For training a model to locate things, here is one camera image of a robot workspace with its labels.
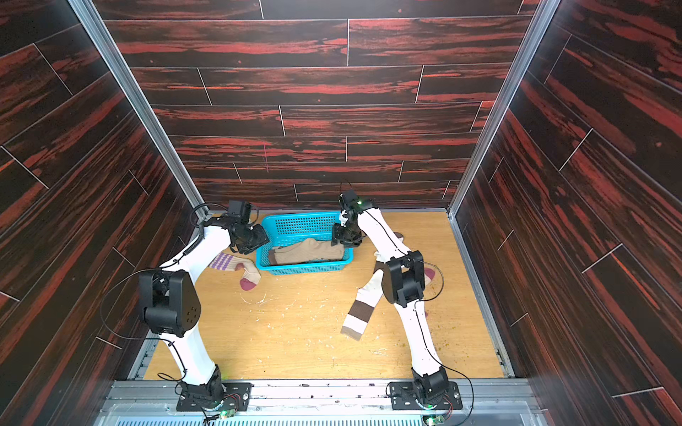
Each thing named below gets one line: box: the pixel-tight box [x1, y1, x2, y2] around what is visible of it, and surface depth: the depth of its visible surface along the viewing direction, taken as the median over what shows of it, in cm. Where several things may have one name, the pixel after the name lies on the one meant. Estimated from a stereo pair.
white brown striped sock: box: [341, 232, 405, 341], surface depth 93 cm
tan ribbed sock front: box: [268, 237, 345, 266], surface depth 103 cm
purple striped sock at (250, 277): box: [207, 252, 262, 292], surface depth 101 cm
